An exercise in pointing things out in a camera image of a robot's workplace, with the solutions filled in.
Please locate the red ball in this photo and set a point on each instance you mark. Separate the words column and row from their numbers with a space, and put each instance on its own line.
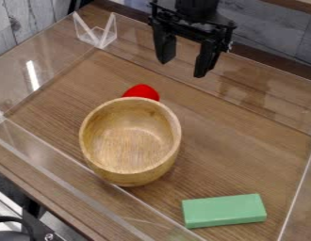
column 143, row 91

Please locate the black metal bracket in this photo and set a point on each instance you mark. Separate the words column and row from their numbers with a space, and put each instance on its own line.
column 43, row 233

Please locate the brown wooden bowl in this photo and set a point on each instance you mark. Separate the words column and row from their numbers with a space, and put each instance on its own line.
column 129, row 139

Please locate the clear acrylic corner bracket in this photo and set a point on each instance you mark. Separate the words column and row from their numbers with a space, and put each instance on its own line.
column 96, row 36

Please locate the green rectangular block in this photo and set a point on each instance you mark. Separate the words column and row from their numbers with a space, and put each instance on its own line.
column 220, row 211

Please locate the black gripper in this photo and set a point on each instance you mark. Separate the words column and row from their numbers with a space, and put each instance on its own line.
column 195, row 20

